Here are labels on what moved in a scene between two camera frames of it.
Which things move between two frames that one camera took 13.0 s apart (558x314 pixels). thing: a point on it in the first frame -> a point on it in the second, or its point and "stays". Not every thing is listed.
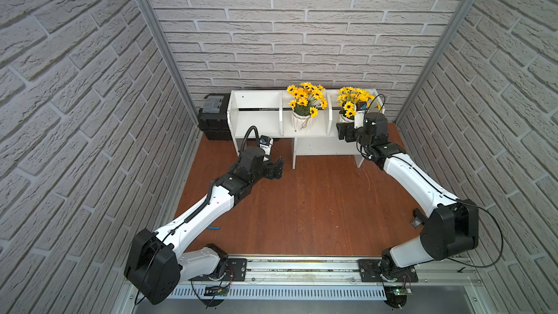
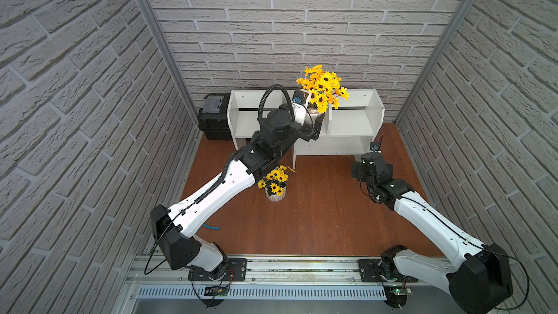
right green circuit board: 402,291 stays
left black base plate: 236,270 stays
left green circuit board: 217,291 stays
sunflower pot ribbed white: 348,97 -> 275,183
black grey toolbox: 212,118 stays
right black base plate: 370,272 stays
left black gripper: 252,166 -> 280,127
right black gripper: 344,128 -> 357,171
